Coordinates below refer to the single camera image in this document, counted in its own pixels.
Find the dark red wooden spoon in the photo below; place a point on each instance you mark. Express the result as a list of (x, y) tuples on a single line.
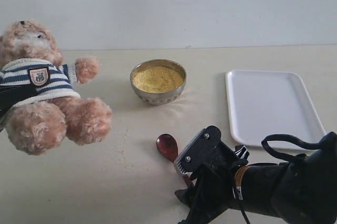
[(167, 147)]

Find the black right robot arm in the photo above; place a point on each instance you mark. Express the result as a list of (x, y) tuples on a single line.
[(299, 189)]

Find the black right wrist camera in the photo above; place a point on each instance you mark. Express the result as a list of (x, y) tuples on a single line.
[(207, 148)]

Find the white rectangular plastic tray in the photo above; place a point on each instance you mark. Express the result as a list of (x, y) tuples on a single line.
[(261, 103)]

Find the teddy bear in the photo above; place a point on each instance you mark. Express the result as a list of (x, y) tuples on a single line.
[(29, 54)]

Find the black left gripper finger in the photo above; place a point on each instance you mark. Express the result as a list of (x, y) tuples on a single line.
[(13, 95)]

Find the steel bowl of yellow grain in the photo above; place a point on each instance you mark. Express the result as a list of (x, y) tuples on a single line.
[(158, 81)]

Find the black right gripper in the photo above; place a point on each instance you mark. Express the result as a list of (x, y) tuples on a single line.
[(220, 187)]

